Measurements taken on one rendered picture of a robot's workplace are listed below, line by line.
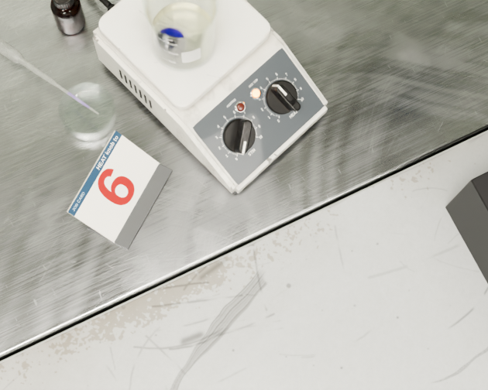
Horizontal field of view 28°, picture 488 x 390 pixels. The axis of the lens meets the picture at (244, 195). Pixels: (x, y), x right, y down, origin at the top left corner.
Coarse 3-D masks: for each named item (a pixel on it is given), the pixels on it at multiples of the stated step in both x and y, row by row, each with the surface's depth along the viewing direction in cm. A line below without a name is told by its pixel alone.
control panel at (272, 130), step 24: (264, 72) 92; (288, 72) 92; (240, 96) 91; (264, 96) 92; (312, 96) 94; (216, 120) 90; (264, 120) 92; (288, 120) 93; (216, 144) 91; (264, 144) 92; (240, 168) 92
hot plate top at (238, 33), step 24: (240, 0) 91; (120, 24) 90; (144, 24) 90; (216, 24) 90; (240, 24) 90; (264, 24) 90; (120, 48) 89; (144, 48) 89; (216, 48) 89; (240, 48) 89; (144, 72) 88; (168, 72) 88; (192, 72) 89; (216, 72) 89; (168, 96) 88; (192, 96) 88
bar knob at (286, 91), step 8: (280, 80) 92; (272, 88) 91; (280, 88) 90; (288, 88) 92; (272, 96) 92; (280, 96) 91; (288, 96) 91; (296, 96) 93; (272, 104) 92; (280, 104) 92; (288, 104) 91; (296, 104) 91; (280, 112) 92; (288, 112) 93
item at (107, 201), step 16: (128, 144) 93; (112, 160) 92; (128, 160) 93; (144, 160) 94; (112, 176) 92; (128, 176) 93; (144, 176) 94; (96, 192) 91; (112, 192) 92; (128, 192) 93; (80, 208) 90; (96, 208) 91; (112, 208) 92; (96, 224) 91; (112, 224) 93
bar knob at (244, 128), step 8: (232, 120) 91; (240, 120) 91; (248, 120) 90; (232, 128) 91; (240, 128) 90; (248, 128) 90; (224, 136) 91; (232, 136) 91; (240, 136) 90; (248, 136) 90; (232, 144) 91; (240, 144) 90; (248, 144) 90; (240, 152) 90
